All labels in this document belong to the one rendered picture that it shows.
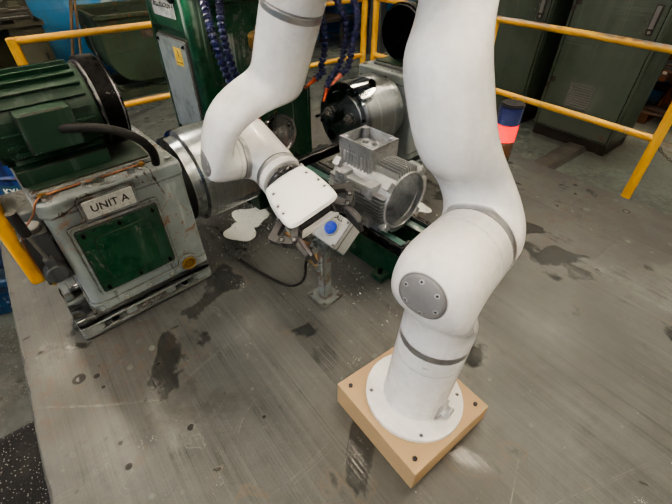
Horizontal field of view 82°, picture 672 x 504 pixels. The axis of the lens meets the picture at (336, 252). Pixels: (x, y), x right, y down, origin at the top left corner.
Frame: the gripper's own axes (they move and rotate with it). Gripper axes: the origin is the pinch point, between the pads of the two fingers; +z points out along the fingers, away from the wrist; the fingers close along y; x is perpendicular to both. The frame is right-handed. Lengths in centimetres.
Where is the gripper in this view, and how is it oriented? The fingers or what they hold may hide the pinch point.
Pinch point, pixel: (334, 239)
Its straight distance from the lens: 62.0
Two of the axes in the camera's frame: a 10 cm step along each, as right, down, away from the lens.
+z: 5.6, 6.7, -4.8
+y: -8.1, 5.7, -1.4
